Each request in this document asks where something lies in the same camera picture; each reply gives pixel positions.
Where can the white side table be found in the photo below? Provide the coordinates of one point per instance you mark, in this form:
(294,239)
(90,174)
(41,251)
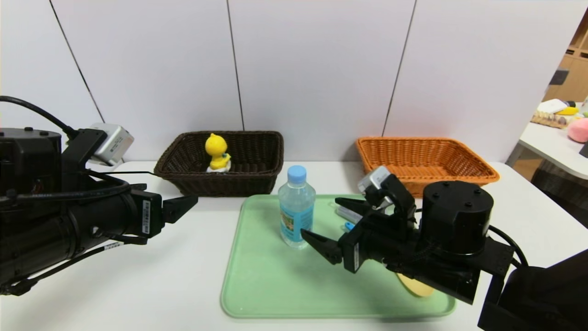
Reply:
(551,140)

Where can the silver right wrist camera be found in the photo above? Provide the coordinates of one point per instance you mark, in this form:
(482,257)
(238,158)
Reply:
(374,178)

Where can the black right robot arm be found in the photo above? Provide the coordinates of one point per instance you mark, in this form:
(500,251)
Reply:
(459,216)

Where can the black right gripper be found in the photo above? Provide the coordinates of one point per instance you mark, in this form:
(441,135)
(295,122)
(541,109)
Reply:
(353,254)

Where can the grey pencil lead case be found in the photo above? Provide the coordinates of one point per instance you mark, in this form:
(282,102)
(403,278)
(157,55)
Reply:
(347,214)

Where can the yellow toy item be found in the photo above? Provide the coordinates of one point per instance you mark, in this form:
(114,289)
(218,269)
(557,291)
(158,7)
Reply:
(567,111)

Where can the yellow duck toy car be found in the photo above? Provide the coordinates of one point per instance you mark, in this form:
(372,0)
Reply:
(216,145)

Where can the clear bottle with blue cap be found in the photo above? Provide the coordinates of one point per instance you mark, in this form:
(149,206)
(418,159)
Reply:
(296,216)

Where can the black flat device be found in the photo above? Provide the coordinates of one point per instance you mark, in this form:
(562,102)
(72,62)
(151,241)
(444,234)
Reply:
(585,150)

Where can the dark brown wicker basket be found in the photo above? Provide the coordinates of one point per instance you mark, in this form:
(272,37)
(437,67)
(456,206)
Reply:
(257,179)

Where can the white flat item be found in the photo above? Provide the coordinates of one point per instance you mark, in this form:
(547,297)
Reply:
(551,105)

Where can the dark fabric chair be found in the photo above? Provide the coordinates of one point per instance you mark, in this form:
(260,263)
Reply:
(565,193)

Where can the orange wicker basket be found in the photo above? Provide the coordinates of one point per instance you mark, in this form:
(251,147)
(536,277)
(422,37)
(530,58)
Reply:
(436,156)

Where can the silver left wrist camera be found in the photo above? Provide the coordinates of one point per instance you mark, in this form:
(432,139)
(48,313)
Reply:
(112,142)

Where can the pink plush toy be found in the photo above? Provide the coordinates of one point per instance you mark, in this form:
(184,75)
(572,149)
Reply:
(579,130)

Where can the light green plastic tray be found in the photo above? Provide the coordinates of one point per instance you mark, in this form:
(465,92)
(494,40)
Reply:
(266,285)

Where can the wooden shelf cabinet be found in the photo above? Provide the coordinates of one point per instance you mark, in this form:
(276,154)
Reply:
(574,78)

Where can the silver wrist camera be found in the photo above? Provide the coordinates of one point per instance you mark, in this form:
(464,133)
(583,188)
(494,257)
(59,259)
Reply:
(374,178)
(112,142)

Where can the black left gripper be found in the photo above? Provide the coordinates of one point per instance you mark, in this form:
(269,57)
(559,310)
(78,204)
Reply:
(149,212)

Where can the brown egg tray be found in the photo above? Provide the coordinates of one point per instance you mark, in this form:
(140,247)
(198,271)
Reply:
(546,119)

